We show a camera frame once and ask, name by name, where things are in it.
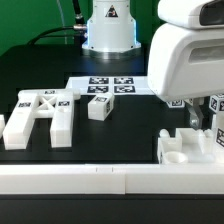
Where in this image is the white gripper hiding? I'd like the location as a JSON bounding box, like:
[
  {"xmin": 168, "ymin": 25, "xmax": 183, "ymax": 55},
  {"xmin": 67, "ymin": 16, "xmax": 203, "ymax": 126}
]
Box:
[{"xmin": 147, "ymin": 0, "xmax": 224, "ymax": 101}]

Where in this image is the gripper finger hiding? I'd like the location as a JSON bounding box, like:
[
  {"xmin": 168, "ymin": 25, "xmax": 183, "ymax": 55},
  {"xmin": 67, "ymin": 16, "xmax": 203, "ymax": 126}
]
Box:
[{"xmin": 185, "ymin": 98, "xmax": 204, "ymax": 130}]

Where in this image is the white chair seat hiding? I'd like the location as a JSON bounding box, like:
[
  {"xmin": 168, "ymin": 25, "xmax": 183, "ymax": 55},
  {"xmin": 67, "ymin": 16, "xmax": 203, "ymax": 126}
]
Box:
[{"xmin": 157, "ymin": 128, "xmax": 224, "ymax": 164}]

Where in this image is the white tagged cube right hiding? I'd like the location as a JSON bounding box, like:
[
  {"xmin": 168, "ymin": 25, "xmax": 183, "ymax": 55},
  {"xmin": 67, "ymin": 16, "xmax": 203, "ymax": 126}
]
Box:
[{"xmin": 209, "ymin": 94, "xmax": 224, "ymax": 113}]

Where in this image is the white tagged cube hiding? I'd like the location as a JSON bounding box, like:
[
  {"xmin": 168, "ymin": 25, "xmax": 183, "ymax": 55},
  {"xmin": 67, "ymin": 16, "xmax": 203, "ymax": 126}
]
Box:
[
  {"xmin": 209, "ymin": 94, "xmax": 224, "ymax": 113},
  {"xmin": 167, "ymin": 100, "xmax": 185, "ymax": 108}
]

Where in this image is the marker sheet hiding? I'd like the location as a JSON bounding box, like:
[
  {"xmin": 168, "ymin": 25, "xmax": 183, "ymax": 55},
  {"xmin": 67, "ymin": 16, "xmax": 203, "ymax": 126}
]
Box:
[{"xmin": 66, "ymin": 76, "xmax": 153, "ymax": 95}]

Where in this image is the white block left edge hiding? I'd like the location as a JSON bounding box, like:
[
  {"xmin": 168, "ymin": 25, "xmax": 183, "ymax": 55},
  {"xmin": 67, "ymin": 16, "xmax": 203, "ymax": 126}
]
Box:
[{"xmin": 0, "ymin": 114, "xmax": 5, "ymax": 139}]

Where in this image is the white front rail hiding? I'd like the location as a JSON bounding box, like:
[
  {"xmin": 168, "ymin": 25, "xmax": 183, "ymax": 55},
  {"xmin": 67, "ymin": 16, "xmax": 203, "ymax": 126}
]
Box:
[{"xmin": 0, "ymin": 164, "xmax": 224, "ymax": 194}]

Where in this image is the black cable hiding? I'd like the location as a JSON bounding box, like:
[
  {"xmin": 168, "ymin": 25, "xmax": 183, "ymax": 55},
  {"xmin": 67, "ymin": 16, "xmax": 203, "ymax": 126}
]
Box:
[{"xmin": 27, "ymin": 0, "xmax": 88, "ymax": 46}]

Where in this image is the white chair back frame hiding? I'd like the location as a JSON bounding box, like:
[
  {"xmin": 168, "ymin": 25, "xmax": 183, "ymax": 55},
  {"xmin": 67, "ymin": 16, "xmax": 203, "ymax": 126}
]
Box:
[{"xmin": 3, "ymin": 89, "xmax": 81, "ymax": 150}]

